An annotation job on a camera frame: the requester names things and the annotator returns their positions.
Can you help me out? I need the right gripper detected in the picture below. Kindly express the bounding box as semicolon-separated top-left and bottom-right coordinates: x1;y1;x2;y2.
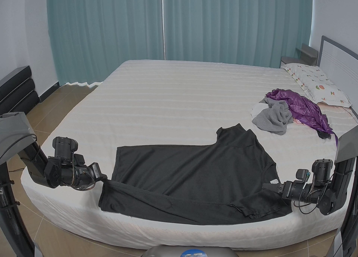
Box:
282;180;306;202

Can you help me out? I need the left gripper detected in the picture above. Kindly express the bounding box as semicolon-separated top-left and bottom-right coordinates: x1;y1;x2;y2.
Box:
75;162;102;189

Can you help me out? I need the black T-shirt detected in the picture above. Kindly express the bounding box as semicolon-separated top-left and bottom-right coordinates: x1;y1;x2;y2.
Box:
98;123;293;225

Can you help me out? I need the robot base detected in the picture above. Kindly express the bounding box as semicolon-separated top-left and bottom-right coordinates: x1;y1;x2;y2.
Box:
140;245;233;257

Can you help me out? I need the bed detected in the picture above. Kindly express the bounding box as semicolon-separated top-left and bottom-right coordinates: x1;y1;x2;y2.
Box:
21;35;358;251

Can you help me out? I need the grey garment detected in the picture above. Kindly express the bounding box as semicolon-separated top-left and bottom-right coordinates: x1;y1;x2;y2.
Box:
252;98;294;135

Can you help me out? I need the purple garment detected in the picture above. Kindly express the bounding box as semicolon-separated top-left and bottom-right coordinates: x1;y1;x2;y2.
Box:
265;88;339;146

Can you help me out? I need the white garment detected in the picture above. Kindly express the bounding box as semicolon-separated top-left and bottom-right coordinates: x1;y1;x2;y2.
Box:
251;103;269;118

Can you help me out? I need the black chest of drawers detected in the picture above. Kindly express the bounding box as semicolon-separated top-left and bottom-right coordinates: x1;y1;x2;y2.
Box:
0;66;40;115

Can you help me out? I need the white printed pillow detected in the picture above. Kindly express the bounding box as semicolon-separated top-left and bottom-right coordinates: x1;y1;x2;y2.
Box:
280;63;352;108

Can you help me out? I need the grey bedside table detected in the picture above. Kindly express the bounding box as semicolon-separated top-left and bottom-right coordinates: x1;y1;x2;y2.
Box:
281;43;319;68

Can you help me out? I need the blue-green curtain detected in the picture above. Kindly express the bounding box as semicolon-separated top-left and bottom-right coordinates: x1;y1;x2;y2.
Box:
163;0;313;68
46;0;165;86

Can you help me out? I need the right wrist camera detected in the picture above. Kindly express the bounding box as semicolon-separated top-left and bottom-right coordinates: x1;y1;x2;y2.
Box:
296;169;312;182

